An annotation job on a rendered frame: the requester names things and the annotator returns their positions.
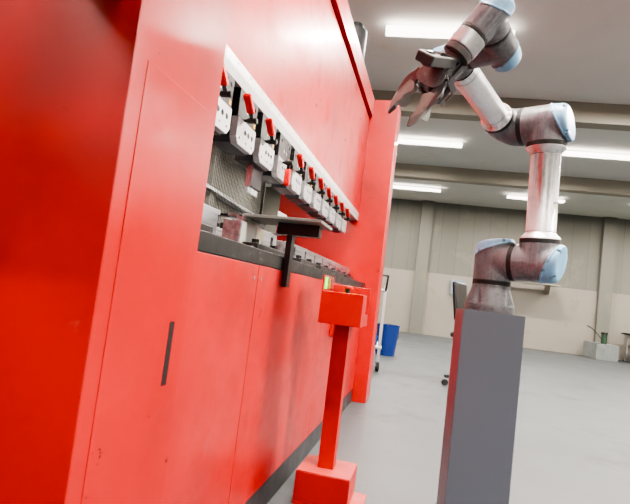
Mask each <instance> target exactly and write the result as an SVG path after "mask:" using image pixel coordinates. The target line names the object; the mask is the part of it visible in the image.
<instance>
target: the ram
mask: <svg viewBox="0 0 630 504"><path fill-rule="evenodd" d="M226 44H227V45H228V47H229V48H230V49H231V50H232V52H233V53H234V54H235V56H236V57H237V58H238V59H239V61H240V62H241V63H242V64H243V66H244V67H245V68H246V70H247V71H248V72H249V73H250V75H251V76H252V77H253V79H254V80H255V81H256V82H257V84H258V85H259V86H260V87H261V89H262V90H263V91H264V93H265V94H266V95H267V96H268V98H269V99H270V100H271V102H272V103H273V104H274V105H275V107H276V108H277V109H278V110H279V112H280V113H281V114H282V116H283V117H284V118H285V119H286V121H287V122H288V123H289V124H290V126H291V127H292V128H293V130H294V131H295V132H296V133H297V135H298V136H299V137H300V139H301V140H302V141H303V142H304V144H305V145H306V146H307V147H308V149H309V150H310V151H311V153H312V154H313V155H314V156H315V158H316V159H317V160H318V162H319V163H320V164H321V165H322V167H323V168H324V169H325V170H326V172H327V173H328V174H329V176H330V177H331V178H332V179H333V181H334V182H335V183H336V184H337V186H338V187H339V188H340V190H341V191H342V192H343V193H344V195H345V196H346V197H347V199H348V200H349V201H350V202H351V204H352V205H353V206H354V207H355V209H356V210H357V211H358V213H359V208H360V199H361V190H362V182H363V173H364V165H365V156H366V148H367V139H368V130H369V122H370V119H369V116H368V113H367V110H366V107H365V104H364V101H363V98H362V95H361V92H360V89H359V86H358V83H357V80H356V77H355V74H354V71H353V67H352V64H351V61H350V58H349V55H348V52H347V49H346V46H345V43H344V40H343V37H342V34H341V31H340V28H339V25H338V22H337V19H336V16H335V13H334V10H333V7H332V4H331V1H330V0H232V7H231V14H230V21H229V28H228V36H227V43H226ZM224 63H225V68H226V70H227V71H228V72H229V73H230V74H231V76H232V77H233V78H234V79H235V84H234V87H242V88H243V89H244V91H245V92H246V93H251V94H252V98H253V101H254V102H255V103H256V104H257V106H258V112H263V113H264V114H265V115H266V116H267V117H268V118H272V119H273V124H274V125H275V126H276V127H277V130H276V132H281V133H282V134H283V135H284V137H285V138H286V139H287V140H288V141H289V142H290V143H291V145H292V146H291V148H293V149H296V150H297V152H298V153H299V154H303V158H304V162H307V163H308V164H309V165H310V166H311V167H314V173H317V175H318V176H319V177H320V178H323V181H324V183H325V184H326V185H327V186H328V187H331V191H332V192H333V193H334V194H335V195H338V199H339V200H340V201H341V202H344V206H345V207H346V208H347V209H349V212H350V217H349V218H350V219H351V221H358V216H357V215H356V214H355V212H354V211H353V210H352V209H351V208H350V206H349V205H348V204H347V203H346V202H345V200H344V199H343V198H342V197H341V196H340V194H339V193H338V192H337V191H336V189H335V188H334V187H333V186H332V185H331V183H330V182H329V181H328V180H327V179H326V177H325V176H324V175H323V174H322V173H321V171H320V170H319V169H318V168H317V166H316V165H315V164H314V163H313V162H312V160H311V159H310V158H309V157H308V156H307V154H306V153H305V152H304V151H303V149H302V148H301V147H300V146H299V145H298V143H297V142H296V141H295V140H294V139H293V137H292V136H291V135H290V134H289V133H288V131H287V130H286V129H285V128H284V126H283V125H282V124H281V123H280V122H279V120H278V119H277V118H276V117H275V116H274V114H273V113H272V112H271V111H270V110H269V108H268V107H267V106H266V105H265V103H264V102H263V101H262V100H261V99H260V97H259V96H258V95H257V94H256V93H255V91H254V90H253V89H252V88H251V87H250V85H249V84H248V83H247V82H246V80H245V79H244V78H243V77H242V76H241V74H240V73H239V72H238V71H237V70H236V68H235V67H234V66H233V65H232V63H231V62H230V61H229V60H228V59H227V57H226V56H225V57H224Z"/></svg>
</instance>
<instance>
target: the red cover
mask: <svg viewBox="0 0 630 504"><path fill-rule="evenodd" d="M330 1H331V4H332V7H333V10H334V13H335V16H336V19H337V22H338V25H339V28H340V31H341V34H342V37H343V40H344V43H345V46H346V49H347V52H348V55H349V58H350V61H351V64H352V67H353V71H354V74H355V77H356V80H357V83H358V86H359V89H360V92H361V95H362V98H363V101H364V104H365V107H366V110H367V113H368V116H369V117H373V109H374V101H375V100H374V96H373V92H372V89H371V85H370V81H369V78H368V74H367V70H366V67H365V63H364V59H363V56H362V52H361V49H360V45H359V41H358V38H357V34H356V30H355V27H354V23H353V19H352V16H351V12H350V8H349V5H348V1H347V0H330Z"/></svg>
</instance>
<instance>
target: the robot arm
mask: <svg viewBox="0 0 630 504"><path fill-rule="evenodd" d="M514 11H515V3H514V1H513V0H481V1H480V2H479V3H478V5H477V6H476V8H475V9H474V10H473V11H472V12H471V14H470V15H469V16H468V17H467V18H466V20H465V21H464V22H463V23H462V24H461V26H460V27H459V28H458V29H457V30H456V32H455V33H453V35H452V36H451V38H450V39H449V41H448V42H447V43H446V44H445V45H443V46H439V47H436V48H434V49H433V50H430V49H428V50H425V49H419V50H418V52H417V54H416V57H415V60H417V61H419V62H421V64H422V65H423V66H422V67H421V68H420V67H418V68H417V69H416V70H414V71H412V72H411V73H410V74H408V75H407V76H406V77H405V79H404V80H403V82H402V83H401V85H400V86H399V88H398V90H397V92H396V94H395V95H394V97H393V99H392V101H391V104H390V106H389V109H388V113H389V114H390V113H391V112H393V111H394V110H395V109H396V108H397V106H398V105H400V106H401V107H405V106H407V105H408V104H409V102H410V98H411V96H412V95H413V94H414V93H415V92H416V91H417V89H418V90H419V91H420V92H421V94H422V97H421V101H420V104H419V105H418V106H417V107H416V108H415V111H414V113H413V114H412V115H411V116H410V117H409V120H408V124H407V127H410V126H412V125H414V124H416V123H417V122H418V121H419V120H422V121H424V122H427V121H428V119H429V117H430V109H431V107H432V106H433V105H434V104H441V106H442V107H443V106H444V105H445V103H446V102H447V101H448V100H449V99H450V97H451V96H452V95H453V94H454V93H455V92H456V87H457V88H458V90H459V91H460V92H461V94H462V95H463V96H464V97H465V99H466V100H467V101H468V103H469V104H470V105H471V107H472V108H473V109H474V111H475V112H476V113H477V115H478V116H479V117H480V119H481V125H482V127H483V128H484V130H485V131H486V132H487V133H488V134H489V135H491V136H492V137H493V138H495V139H496V140H498V141H500V142H502V143H505V144H507V145H511V146H526V151H527V152H528V153H529V154H530V170H529V184H528V199H527V214H526V229H525V233H524V234H523V235H522V236H521V237H520V238H519V244H515V241H514V240H513V239H507V238H503V239H501V238H495V239H486V240H482V241H480V242H479V243H478V244H477V245H476V251H475V254H474V257H475V260H474V270H473V281H472V287H471V289H470V292H469V294H468V296H467V298H466V301H465V303H464V309H468V310H477V311H485V312H493V313H501V314H509V315H514V311H515V308H514V304H513V299H512V295H511V290H510V289H511V281H518V282H530V283H539V284H544V283H545V284H554V283H557V282H558V281H559V280H560V279H561V278H562V276H563V274H564V271H565V268H566V264H567V257H568V255H567V248H566V246H564V245H561V238H560V237H559V236H558V235H557V234H556V228H557V213H558V198H559V183H560V168H561V155H562V153H564V152H565V151H566V150H567V147H568V142H571V141H574V139H575V134H576V129H575V121H574V116H573V113H572V110H571V108H570V106H569V105H568V104H566V103H556V104H553V103H551V104H548V105H541V106H534V107H527V108H519V109H511V108H510V107H509V106H508V105H507V104H505V103H502V101H501V100H500V98H499V97H498V95H497V94H496V92H495V91H494V89H493V88H492V86H491V85H490V83H489V82H488V80H487V79H486V77H485V76H484V74H483V73H482V71H481V70H480V68H481V67H486V66H490V65H491V66H492V68H494V70H495V71H497V72H501V73H502V72H507V71H510V70H512V69H513V68H515V67H516V66H517V65H518V63H519V62H520V60H521V57H522V52H521V48H520V46H519V42H518V40H517V39H516V37H515V35H514V33H513V30H512V28H511V26H510V22H509V20H508V18H510V17H511V15H512V13H513V12H514ZM416 84H418V86H417V85H416ZM455 86H456V87H455ZM450 92H451V93H452V94H451V95H450V96H449V97H448V98H447V99H446V101H444V99H445V97H446V96H447V95H448V94H449V93H450Z"/></svg>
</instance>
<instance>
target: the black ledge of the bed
mask: <svg viewBox="0 0 630 504"><path fill-rule="evenodd" d="M197 250H198V251H202V252H207V253H211V254H215V255H219V256H224V257H228V258H232V259H237V260H241V261H245V262H249V263H254V264H258V265H262V266H266V267H271V268H275V269H279V270H282V269H283V262H284V257H283V256H280V255H277V254H273V253H270V252H267V251H264V250H261V249H258V248H255V247H252V246H249V245H246V244H243V243H240V242H237V241H234V240H231V239H227V238H224V237H221V236H218V235H215V234H212V233H209V232H206V231H203V230H200V235H199V242H198V249H197ZM291 272H292V273H296V274H301V275H305V276H309V277H314V278H318V279H322V280H323V275H324V274H325V275H328V276H332V277H335V279H334V282H335V283H339V284H344V285H348V286H352V287H360V288H365V283H362V282H359V281H356V280H353V279H350V278H347V277H344V276H341V275H338V274H335V273H332V272H329V271H326V270H322V269H319V268H316V267H313V266H310V265H307V264H304V263H301V262H298V261H295V260H292V268H291Z"/></svg>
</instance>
